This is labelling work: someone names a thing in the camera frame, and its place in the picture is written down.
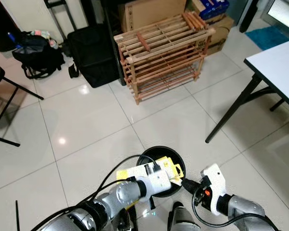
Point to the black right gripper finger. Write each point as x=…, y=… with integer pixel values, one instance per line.
x=191, y=186

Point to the yellow plastic package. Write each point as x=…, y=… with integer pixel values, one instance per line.
x=171, y=164

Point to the round black rubbish bin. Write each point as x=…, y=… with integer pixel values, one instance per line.
x=151, y=151

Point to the silver black robot leg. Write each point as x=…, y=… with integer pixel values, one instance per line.
x=184, y=220

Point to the thin black antenna rod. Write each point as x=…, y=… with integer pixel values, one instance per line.
x=17, y=216

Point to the wooden slatted shoe rack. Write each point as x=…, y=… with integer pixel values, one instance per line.
x=164, y=50

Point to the grey table with black legs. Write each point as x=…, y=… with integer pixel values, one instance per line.
x=279, y=65

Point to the small printed cardboard box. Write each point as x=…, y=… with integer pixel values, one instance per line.
x=221, y=31

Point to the black trolley suitcase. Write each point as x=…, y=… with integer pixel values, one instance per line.
x=94, y=53

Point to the blue floor mat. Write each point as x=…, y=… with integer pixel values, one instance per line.
x=267, y=37

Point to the large brown cardboard box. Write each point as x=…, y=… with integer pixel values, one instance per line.
x=151, y=13

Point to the blue carton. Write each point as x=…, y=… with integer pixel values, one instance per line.
x=214, y=8

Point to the black backpack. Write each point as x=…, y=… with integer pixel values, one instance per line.
x=38, y=57

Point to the black round container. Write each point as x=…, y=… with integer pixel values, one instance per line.
x=2, y=26

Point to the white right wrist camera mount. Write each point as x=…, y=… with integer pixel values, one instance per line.
x=216, y=180

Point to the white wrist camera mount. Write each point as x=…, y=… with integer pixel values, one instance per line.
x=156, y=180
x=216, y=180

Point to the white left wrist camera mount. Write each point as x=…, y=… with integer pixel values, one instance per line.
x=156, y=180

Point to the white panel with grey frame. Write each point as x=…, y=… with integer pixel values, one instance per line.
x=284, y=12

